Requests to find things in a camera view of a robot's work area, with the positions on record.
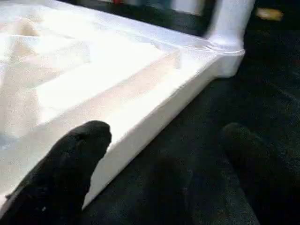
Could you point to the black box with gold label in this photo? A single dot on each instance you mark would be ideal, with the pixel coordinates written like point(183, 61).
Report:
point(269, 14)

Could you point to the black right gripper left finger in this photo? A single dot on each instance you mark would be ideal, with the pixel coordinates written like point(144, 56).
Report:
point(58, 182)

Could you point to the black work mat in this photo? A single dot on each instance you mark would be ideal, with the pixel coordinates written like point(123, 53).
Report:
point(211, 117)

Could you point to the white plastic table top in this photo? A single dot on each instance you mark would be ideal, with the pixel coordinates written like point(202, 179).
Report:
point(93, 70)

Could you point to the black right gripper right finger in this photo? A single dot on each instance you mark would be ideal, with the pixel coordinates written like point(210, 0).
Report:
point(269, 182)

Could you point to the white plastic table leg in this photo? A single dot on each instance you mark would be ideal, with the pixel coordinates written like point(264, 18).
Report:
point(229, 23)

